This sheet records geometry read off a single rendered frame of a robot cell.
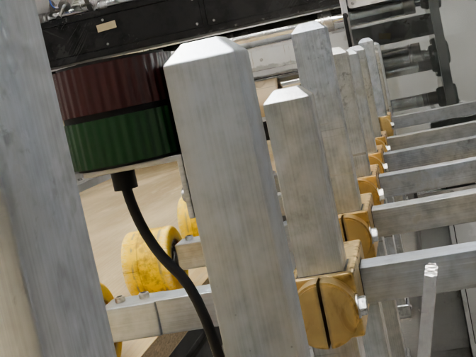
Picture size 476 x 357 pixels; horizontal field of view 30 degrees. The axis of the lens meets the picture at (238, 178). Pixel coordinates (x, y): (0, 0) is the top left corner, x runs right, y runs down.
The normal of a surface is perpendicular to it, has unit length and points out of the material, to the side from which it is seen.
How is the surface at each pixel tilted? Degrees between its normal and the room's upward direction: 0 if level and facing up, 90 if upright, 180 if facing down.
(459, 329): 90
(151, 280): 104
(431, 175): 90
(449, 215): 90
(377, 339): 90
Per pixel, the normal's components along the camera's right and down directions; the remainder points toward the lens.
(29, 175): 0.96, -0.18
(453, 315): -0.18, 0.15
